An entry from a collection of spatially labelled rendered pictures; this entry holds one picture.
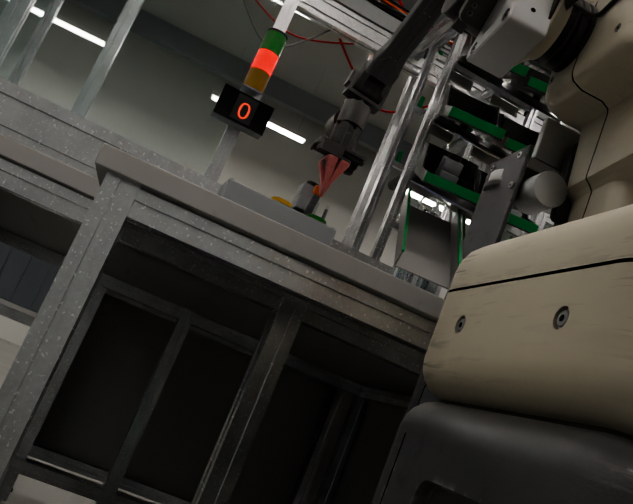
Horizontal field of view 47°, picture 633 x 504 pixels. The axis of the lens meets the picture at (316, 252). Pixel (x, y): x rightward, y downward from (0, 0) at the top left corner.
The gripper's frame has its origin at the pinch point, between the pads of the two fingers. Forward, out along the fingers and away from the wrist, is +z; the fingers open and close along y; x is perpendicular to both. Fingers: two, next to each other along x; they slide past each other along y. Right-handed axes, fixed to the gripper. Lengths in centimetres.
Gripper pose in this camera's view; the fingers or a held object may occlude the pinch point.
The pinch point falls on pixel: (322, 191)
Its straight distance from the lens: 142.9
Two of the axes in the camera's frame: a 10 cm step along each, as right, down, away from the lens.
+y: -8.7, -4.2, -2.5
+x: 3.2, -1.1, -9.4
